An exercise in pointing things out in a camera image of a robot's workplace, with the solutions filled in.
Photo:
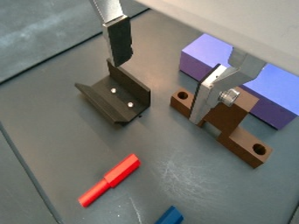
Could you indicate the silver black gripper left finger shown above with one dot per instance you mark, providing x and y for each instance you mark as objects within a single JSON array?
[{"x": 116, "y": 30}]

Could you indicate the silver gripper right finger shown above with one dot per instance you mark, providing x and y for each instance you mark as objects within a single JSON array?
[{"x": 218, "y": 86}]

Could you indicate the brown T-shaped block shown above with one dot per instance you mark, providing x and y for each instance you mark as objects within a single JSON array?
[{"x": 240, "y": 142}]

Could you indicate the purple base board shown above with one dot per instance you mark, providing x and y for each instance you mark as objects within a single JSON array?
[{"x": 275, "y": 87}]

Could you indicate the red peg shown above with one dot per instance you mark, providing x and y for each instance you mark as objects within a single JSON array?
[{"x": 111, "y": 179}]

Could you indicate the blue peg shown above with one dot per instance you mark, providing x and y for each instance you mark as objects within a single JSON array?
[{"x": 171, "y": 216}]

